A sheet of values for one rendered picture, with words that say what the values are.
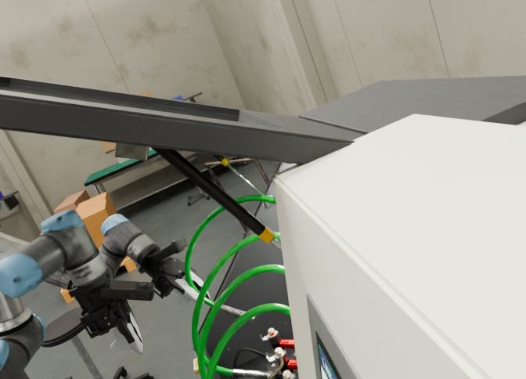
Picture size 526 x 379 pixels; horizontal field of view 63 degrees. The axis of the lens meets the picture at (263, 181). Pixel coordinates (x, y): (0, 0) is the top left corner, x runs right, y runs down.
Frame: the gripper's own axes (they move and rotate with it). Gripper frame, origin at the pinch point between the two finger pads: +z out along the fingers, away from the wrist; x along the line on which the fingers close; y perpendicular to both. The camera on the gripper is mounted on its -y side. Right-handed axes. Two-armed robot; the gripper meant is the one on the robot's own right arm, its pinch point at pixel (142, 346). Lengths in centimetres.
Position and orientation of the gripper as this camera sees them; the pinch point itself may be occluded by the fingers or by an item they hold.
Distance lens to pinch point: 108.0
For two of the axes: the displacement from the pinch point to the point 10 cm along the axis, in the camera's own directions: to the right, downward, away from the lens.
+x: 1.8, 2.1, -9.6
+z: 3.6, 8.9, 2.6
